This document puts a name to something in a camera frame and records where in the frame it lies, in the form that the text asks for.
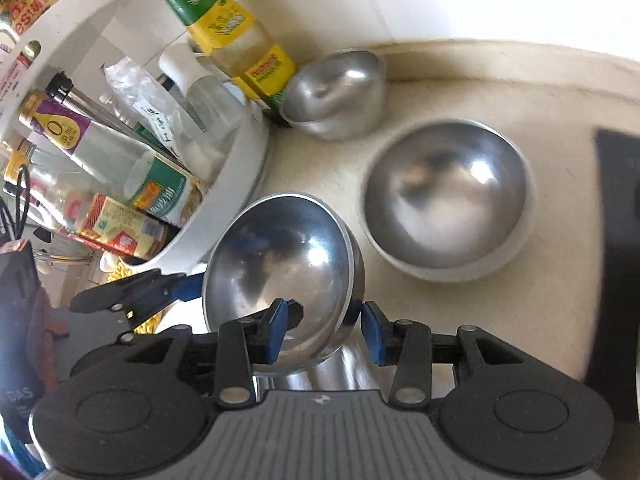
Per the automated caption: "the large steel bowl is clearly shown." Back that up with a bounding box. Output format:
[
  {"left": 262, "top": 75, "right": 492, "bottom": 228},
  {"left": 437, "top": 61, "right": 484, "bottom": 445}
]
[{"left": 359, "top": 119, "right": 537, "bottom": 283}]

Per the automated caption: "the small steel bowl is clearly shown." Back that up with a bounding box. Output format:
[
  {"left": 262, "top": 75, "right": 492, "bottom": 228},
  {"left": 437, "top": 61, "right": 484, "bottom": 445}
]
[{"left": 280, "top": 49, "right": 386, "bottom": 142}]

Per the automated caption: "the yellow chenille mat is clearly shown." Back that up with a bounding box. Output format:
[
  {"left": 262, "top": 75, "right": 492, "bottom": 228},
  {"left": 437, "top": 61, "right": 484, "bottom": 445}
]
[{"left": 106, "top": 259, "right": 165, "bottom": 335}]

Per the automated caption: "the purple label clear bottle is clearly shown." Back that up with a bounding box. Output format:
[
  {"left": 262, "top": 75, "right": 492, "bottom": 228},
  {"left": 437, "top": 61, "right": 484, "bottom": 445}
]
[{"left": 20, "top": 90, "right": 204, "bottom": 229}]

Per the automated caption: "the yellow cap vinegar bottle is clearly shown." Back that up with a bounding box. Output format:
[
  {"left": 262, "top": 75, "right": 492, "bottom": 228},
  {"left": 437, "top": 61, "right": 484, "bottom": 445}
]
[{"left": 1, "top": 134, "right": 170, "bottom": 261}]

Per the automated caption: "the clear plastic bag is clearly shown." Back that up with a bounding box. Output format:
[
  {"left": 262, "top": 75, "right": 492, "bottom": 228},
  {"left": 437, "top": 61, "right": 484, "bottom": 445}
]
[{"left": 103, "top": 58, "right": 244, "bottom": 184}]

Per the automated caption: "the black gas stove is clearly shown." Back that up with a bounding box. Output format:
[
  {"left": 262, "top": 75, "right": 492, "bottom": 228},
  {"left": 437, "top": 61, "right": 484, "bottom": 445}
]
[{"left": 585, "top": 129, "right": 639, "bottom": 425}]

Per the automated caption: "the yellow green label oil bottle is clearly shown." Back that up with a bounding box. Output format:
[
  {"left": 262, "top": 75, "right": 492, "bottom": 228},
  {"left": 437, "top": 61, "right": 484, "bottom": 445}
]
[{"left": 165, "top": 0, "right": 297, "bottom": 114}]

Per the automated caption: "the white round condiment tray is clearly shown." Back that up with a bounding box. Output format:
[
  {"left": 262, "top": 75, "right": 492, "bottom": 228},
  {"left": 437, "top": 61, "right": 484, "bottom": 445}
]
[{"left": 0, "top": 0, "right": 271, "bottom": 276}]

